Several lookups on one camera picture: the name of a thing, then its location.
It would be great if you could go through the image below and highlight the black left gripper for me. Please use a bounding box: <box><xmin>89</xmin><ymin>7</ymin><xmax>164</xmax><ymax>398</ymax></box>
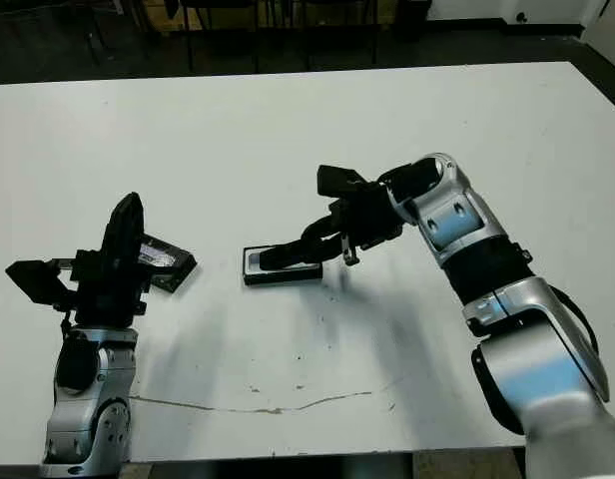
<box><xmin>61</xmin><ymin>192</ymin><xmax>151</xmax><ymax>329</ymax></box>

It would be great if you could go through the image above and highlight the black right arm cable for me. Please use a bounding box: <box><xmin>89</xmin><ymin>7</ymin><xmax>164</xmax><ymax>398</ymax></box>
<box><xmin>549</xmin><ymin>286</ymin><xmax>602</xmax><ymax>358</ymax></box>

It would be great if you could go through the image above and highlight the black box base white insert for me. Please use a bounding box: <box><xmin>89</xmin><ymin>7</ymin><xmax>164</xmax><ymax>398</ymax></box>
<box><xmin>242</xmin><ymin>244</ymin><xmax>323</xmax><ymax>286</ymax></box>

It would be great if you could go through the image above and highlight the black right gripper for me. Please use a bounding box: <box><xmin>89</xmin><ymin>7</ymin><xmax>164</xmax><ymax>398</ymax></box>
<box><xmin>259</xmin><ymin>183</ymin><xmax>404</xmax><ymax>271</ymax></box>

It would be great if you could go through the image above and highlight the black box lid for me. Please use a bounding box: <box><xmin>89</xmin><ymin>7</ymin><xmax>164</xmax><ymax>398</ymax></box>
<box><xmin>137</xmin><ymin>232</ymin><xmax>198</xmax><ymax>294</ymax></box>

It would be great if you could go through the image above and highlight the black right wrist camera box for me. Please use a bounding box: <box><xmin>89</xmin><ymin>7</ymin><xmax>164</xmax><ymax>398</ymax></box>
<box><xmin>315</xmin><ymin>164</ymin><xmax>371</xmax><ymax>200</ymax></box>

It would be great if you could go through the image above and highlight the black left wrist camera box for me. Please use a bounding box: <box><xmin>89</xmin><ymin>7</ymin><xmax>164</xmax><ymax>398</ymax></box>
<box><xmin>5</xmin><ymin>257</ymin><xmax>62</xmax><ymax>306</ymax></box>

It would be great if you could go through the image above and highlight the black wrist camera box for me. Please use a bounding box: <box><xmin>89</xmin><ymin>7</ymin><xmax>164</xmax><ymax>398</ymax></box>
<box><xmin>5</xmin><ymin>257</ymin><xmax>62</xmax><ymax>306</ymax></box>
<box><xmin>315</xmin><ymin>164</ymin><xmax>371</xmax><ymax>200</ymax></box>

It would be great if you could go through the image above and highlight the black waste bin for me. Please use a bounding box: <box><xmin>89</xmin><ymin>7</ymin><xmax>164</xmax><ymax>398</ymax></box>
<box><xmin>396</xmin><ymin>0</ymin><xmax>433</xmax><ymax>44</ymax></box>

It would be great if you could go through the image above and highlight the black camera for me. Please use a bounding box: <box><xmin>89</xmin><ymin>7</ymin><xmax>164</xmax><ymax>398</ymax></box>
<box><xmin>248</xmin><ymin>250</ymin><xmax>319</xmax><ymax>274</ymax></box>

